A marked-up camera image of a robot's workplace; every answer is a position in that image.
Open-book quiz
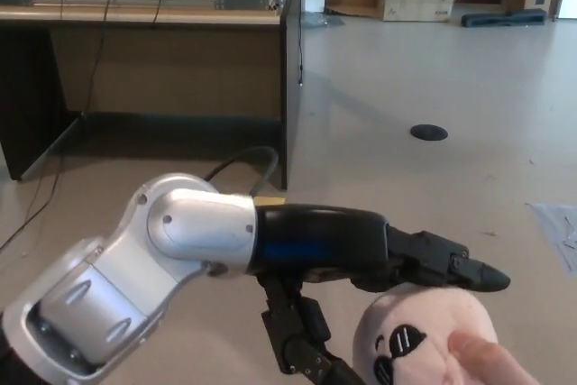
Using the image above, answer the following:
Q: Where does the person's bare hand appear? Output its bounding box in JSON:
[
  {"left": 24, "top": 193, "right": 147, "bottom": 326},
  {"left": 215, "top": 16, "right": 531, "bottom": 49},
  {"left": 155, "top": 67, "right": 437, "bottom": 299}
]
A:
[{"left": 443, "top": 329, "right": 543, "bottom": 385}]

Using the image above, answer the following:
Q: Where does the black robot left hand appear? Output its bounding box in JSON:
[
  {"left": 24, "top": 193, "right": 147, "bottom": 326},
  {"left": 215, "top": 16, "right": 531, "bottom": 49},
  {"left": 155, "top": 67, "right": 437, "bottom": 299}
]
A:
[{"left": 254, "top": 202, "right": 512, "bottom": 385}]

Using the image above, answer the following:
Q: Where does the pink plush dumpling with sunglasses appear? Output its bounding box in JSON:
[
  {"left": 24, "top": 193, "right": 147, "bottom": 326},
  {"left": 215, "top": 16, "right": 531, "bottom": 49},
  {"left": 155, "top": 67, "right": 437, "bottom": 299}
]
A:
[{"left": 351, "top": 284, "right": 499, "bottom": 385}]

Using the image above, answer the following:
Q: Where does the clear plastic bag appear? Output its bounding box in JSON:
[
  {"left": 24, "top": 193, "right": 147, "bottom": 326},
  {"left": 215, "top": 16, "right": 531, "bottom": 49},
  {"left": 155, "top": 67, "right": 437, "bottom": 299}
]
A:
[{"left": 526, "top": 201, "right": 577, "bottom": 275}]

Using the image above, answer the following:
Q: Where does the black round floor cover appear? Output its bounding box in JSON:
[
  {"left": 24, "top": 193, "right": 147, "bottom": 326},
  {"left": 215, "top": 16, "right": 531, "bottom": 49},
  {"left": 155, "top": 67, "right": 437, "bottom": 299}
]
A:
[{"left": 408, "top": 124, "right": 449, "bottom": 142}]

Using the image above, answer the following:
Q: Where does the crumpled clear plastic wrap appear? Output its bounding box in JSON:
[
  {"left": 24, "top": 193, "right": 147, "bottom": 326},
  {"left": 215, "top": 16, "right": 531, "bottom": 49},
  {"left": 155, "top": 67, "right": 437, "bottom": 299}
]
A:
[{"left": 302, "top": 12, "right": 346, "bottom": 30}]

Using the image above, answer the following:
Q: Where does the wooden office desk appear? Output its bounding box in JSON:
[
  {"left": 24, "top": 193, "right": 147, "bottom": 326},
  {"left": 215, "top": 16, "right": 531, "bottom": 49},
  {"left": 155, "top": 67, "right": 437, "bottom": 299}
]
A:
[{"left": 0, "top": 0, "right": 306, "bottom": 191}]

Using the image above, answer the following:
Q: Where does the black robot wrist cable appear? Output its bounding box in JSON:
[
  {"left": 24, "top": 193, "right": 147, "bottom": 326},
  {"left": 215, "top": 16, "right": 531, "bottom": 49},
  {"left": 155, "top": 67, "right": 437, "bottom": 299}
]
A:
[{"left": 201, "top": 146, "right": 280, "bottom": 199}]

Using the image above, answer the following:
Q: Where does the thin black cable with plug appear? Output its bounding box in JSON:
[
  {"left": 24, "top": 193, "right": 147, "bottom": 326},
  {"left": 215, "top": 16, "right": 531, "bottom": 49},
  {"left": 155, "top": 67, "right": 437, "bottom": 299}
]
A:
[{"left": 294, "top": 0, "right": 305, "bottom": 87}]

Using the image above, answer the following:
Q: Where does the long black hanging cable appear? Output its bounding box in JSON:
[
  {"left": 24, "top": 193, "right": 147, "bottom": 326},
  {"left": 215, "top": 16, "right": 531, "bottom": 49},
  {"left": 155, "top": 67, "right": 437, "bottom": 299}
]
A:
[{"left": 0, "top": 0, "right": 116, "bottom": 253}]

